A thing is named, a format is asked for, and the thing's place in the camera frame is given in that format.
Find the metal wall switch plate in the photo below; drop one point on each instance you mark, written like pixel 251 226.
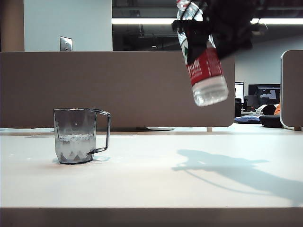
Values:
pixel 66 44

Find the orange fabric item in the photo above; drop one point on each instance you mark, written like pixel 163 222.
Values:
pixel 277 110

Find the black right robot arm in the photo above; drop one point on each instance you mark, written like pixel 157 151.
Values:
pixel 232 8

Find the black backpack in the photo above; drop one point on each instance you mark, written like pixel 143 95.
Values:
pixel 268 110

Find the large lit computer monitor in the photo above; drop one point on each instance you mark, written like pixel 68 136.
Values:
pixel 265 93

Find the clear red-label mineral water bottle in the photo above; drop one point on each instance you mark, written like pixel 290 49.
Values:
pixel 208 78

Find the long white ceiling light strip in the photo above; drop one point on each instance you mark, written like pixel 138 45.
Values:
pixel 142 21

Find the small white-screen computer monitor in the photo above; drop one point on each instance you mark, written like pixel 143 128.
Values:
pixel 239 91

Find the wide brown desk partition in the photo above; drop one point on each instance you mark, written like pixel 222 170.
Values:
pixel 94 89

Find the grey monitor stand base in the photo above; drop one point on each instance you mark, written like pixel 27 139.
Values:
pixel 159 128

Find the black padded seat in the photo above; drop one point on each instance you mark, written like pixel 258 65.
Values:
pixel 270 121

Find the white-edged brown desk partition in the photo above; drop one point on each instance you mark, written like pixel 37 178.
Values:
pixel 292 89

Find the grey transparent plastic mug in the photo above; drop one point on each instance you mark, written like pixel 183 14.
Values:
pixel 74 142

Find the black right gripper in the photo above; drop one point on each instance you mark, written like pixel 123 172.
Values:
pixel 227 28

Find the blue cushion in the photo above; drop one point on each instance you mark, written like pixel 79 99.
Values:
pixel 247 119

